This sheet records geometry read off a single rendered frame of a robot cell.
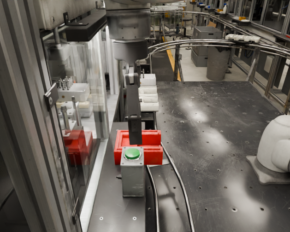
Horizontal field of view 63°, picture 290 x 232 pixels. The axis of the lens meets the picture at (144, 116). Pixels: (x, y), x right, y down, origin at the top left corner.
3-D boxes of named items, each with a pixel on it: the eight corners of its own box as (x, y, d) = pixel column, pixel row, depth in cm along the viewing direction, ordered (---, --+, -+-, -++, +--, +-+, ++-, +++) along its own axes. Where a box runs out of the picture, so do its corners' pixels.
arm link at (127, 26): (102, 11, 43) (106, 44, 46) (151, 8, 43) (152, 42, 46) (108, 11, 52) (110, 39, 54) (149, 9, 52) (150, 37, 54)
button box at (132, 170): (144, 197, 65) (144, 164, 59) (115, 197, 65) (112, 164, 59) (144, 176, 72) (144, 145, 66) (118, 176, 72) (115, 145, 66)
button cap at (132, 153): (139, 162, 61) (139, 157, 60) (124, 162, 61) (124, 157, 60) (140, 153, 65) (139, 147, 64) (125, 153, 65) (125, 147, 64)
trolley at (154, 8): (152, 46, 608) (153, 5, 561) (145, 42, 655) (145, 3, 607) (183, 44, 632) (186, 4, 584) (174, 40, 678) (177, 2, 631)
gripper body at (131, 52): (114, 38, 54) (117, 78, 57) (110, 42, 46) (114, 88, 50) (146, 37, 54) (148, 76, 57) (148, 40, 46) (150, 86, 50)
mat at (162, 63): (192, 108, 306) (193, 107, 306) (147, 108, 306) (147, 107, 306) (162, 30, 816) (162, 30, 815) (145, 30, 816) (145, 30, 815)
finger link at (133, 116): (137, 110, 51) (137, 115, 49) (138, 130, 53) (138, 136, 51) (130, 110, 51) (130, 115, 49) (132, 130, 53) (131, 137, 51)
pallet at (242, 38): (224, 43, 283) (225, 35, 278) (227, 42, 293) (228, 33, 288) (256, 48, 266) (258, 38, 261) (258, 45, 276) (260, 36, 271)
